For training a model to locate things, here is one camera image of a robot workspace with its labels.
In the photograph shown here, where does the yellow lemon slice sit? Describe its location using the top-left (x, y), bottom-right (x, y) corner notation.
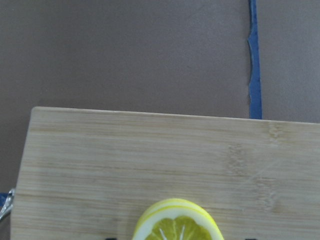
top-left (132, 198), bottom-right (224, 240)

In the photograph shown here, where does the wooden cutting board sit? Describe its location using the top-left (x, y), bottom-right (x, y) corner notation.
top-left (10, 107), bottom-right (320, 240)

